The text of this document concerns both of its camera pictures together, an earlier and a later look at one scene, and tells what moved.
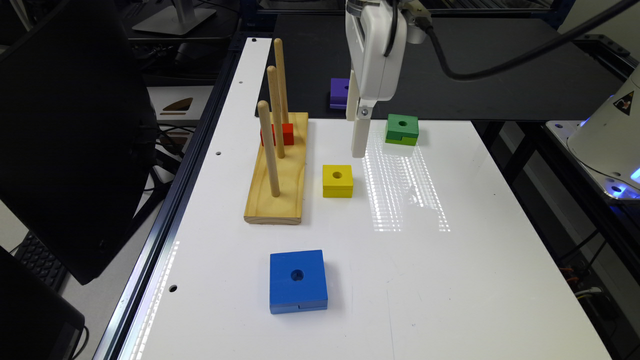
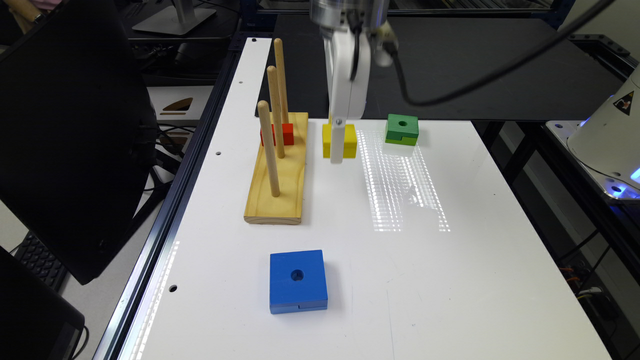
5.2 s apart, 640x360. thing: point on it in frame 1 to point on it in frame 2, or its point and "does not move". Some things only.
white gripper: [374, 76] to [346, 97]
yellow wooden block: [337, 181] to [350, 140]
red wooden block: [288, 134] does not move
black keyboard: [38, 257] does not move
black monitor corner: [37, 322] does not move
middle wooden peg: [276, 107] does not move
